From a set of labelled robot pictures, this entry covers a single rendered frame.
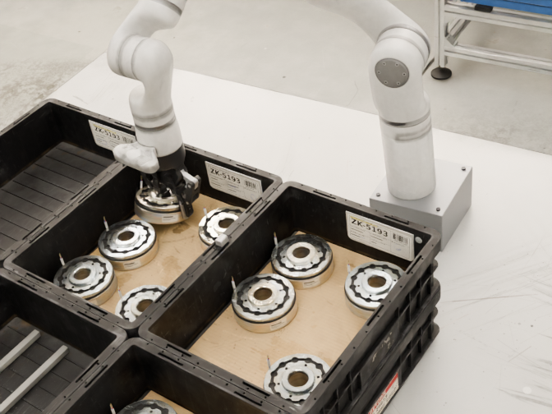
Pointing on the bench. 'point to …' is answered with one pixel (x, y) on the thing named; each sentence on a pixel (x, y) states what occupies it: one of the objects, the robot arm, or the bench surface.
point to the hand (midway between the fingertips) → (176, 204)
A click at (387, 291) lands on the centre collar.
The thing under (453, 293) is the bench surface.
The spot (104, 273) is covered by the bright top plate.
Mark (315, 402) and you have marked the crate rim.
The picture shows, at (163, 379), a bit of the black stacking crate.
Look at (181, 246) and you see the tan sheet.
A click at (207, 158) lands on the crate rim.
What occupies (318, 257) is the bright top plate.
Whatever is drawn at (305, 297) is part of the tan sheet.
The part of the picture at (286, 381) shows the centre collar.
